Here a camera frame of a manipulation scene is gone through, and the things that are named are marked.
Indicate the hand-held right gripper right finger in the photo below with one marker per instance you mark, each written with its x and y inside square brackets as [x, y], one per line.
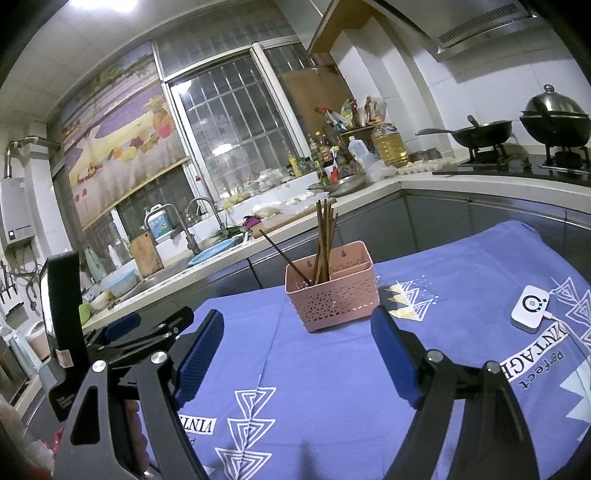
[395, 355]

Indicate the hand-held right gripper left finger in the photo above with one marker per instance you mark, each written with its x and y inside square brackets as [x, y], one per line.
[198, 355]

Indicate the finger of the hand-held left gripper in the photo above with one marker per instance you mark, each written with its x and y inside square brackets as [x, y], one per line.
[175, 318]
[122, 326]

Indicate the pink plastic utensil basket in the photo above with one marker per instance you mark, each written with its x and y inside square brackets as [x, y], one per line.
[332, 300]

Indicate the dark wooden chopstick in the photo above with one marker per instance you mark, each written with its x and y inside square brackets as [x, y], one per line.
[281, 254]

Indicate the brown wooden chopstick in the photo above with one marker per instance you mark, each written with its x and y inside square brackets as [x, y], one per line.
[318, 230]
[333, 230]
[324, 221]
[329, 221]

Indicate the person's left hand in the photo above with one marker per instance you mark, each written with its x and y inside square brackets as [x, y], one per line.
[136, 434]

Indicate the steel kitchen sink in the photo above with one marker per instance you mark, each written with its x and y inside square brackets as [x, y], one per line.
[157, 277]

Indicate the pale green bottle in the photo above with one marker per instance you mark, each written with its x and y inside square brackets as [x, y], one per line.
[93, 265]

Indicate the upright wooden cutting board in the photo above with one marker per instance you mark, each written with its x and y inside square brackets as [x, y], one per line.
[145, 256]

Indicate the blue plastic basin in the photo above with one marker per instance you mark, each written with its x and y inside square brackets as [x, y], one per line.
[212, 251]

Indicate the blue printed tablecloth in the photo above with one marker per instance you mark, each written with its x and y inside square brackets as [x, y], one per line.
[323, 392]

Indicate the steel spray faucet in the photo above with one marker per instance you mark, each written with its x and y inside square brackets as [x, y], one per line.
[178, 226]

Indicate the white jug with blue label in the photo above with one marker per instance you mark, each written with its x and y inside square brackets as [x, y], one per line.
[159, 227]

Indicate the white water heater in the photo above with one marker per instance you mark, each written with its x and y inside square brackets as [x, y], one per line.
[14, 212]

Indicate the curved steel faucet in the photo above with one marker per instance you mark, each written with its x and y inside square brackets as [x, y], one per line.
[207, 205]

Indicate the purple cloth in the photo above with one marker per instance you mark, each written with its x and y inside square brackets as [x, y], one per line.
[251, 222]

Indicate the white square device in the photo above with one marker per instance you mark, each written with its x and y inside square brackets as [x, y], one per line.
[531, 309]

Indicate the grey kitchen cabinet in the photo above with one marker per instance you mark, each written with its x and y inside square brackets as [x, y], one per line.
[438, 217]

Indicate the flat wooden cutting board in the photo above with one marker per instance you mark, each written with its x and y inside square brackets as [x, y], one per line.
[286, 221]

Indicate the grey exhaust pipe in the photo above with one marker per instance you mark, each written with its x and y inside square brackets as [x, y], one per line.
[27, 143]

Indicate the metal bowl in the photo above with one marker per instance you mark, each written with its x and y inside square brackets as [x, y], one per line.
[339, 184]

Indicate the printed roller blind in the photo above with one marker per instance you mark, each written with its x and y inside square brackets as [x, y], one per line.
[120, 138]

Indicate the egg tray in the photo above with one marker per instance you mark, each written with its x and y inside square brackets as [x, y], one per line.
[425, 166]

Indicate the white plastic bottle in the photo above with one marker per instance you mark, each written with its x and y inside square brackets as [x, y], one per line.
[360, 154]

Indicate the barred window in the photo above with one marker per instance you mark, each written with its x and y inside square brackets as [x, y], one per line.
[231, 120]

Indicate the cooking oil bottle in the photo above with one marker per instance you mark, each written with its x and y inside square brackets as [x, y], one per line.
[390, 147]

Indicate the cluster of condiment bottles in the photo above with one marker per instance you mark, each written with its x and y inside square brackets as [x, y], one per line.
[318, 159]

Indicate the black gas stove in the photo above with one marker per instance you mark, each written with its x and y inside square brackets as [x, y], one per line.
[517, 168]

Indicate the black wok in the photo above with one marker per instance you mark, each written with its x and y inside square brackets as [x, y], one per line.
[485, 131]

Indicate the pile of snack bags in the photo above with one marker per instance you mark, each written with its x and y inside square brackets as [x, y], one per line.
[351, 113]

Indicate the brown cardboard sheet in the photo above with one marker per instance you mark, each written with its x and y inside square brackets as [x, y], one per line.
[314, 99]

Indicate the black pot with steel lid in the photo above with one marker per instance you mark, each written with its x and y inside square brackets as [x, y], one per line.
[556, 120]

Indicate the steel range hood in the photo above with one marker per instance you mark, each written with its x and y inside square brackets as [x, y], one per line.
[415, 23]

